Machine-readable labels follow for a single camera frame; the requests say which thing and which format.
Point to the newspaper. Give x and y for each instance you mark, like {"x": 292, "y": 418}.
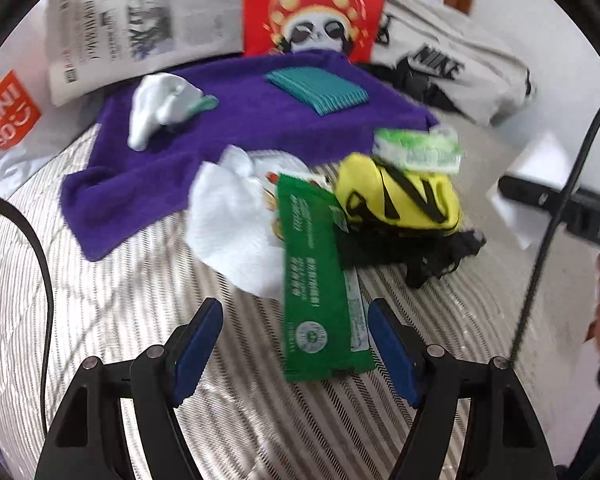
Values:
{"x": 180, "y": 10}

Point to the large white sponge block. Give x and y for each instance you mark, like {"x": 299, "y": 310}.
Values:
{"x": 530, "y": 160}

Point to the white glove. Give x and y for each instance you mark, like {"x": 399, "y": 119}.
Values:
{"x": 150, "y": 105}

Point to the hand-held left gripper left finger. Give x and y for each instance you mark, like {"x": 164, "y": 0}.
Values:
{"x": 200, "y": 340}

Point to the white cloth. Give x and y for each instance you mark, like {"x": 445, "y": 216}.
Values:
{"x": 230, "y": 230}

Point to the long dark green packet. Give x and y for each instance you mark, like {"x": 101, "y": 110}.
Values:
{"x": 310, "y": 270}

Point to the grey waist bag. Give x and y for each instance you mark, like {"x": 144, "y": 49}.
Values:
{"x": 480, "y": 45}

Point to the green and white tissue pack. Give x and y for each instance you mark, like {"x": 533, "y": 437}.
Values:
{"x": 420, "y": 152}

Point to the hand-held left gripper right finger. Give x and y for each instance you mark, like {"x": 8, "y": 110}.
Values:
{"x": 390, "y": 350}

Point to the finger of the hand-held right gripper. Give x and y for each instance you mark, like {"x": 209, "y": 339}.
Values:
{"x": 530, "y": 192}

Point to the striped bed sheet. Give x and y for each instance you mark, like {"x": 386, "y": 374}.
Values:
{"x": 130, "y": 300}

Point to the small green packet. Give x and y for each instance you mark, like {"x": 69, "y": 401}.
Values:
{"x": 207, "y": 102}

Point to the teal ribbed cloth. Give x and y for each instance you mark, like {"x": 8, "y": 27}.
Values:
{"x": 315, "y": 87}

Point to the white plastic bag red logo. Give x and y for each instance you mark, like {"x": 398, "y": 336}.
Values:
{"x": 10, "y": 110}

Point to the purple towel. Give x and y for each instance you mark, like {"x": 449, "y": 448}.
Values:
{"x": 260, "y": 120}

